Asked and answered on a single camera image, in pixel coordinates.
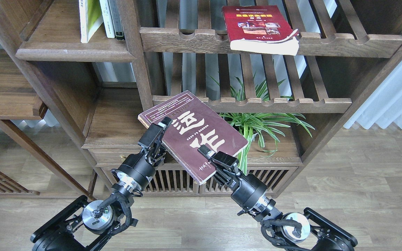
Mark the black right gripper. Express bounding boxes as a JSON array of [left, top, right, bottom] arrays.
[[198, 145, 268, 213]]

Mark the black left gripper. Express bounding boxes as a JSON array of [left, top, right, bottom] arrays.
[[112, 116, 173, 192]]

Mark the dark brown book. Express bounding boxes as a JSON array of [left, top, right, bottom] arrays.
[[138, 91, 248, 184]]

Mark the yellow green book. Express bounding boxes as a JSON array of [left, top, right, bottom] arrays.
[[79, 0, 103, 43]]

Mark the red book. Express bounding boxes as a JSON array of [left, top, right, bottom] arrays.
[[222, 5, 299, 56]]

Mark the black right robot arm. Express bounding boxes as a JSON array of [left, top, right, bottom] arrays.
[[198, 145, 358, 251]]

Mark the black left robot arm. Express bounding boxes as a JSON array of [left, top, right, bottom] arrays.
[[30, 117, 172, 251]]

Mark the white plant pot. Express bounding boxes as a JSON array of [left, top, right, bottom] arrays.
[[244, 130, 258, 144]]

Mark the green spider plant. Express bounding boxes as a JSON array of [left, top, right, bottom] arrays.
[[211, 73, 316, 175]]

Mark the dark wooden bookshelf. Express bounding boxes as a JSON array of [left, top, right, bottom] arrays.
[[0, 0, 402, 195]]

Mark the white upright book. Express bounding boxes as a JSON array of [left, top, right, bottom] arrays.
[[99, 0, 116, 38]]

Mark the grey black upright book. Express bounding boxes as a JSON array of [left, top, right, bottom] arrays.
[[108, 0, 125, 41]]

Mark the wooden side table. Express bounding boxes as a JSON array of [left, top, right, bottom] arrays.
[[0, 49, 97, 199]]

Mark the white curtain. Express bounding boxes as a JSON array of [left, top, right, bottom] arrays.
[[344, 61, 402, 130]]

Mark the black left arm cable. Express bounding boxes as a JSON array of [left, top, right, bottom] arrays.
[[95, 192, 139, 237]]

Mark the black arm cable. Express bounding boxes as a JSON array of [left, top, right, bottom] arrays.
[[95, 192, 139, 237], [260, 218, 303, 251]]

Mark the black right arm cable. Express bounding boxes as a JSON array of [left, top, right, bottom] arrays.
[[260, 218, 303, 251]]

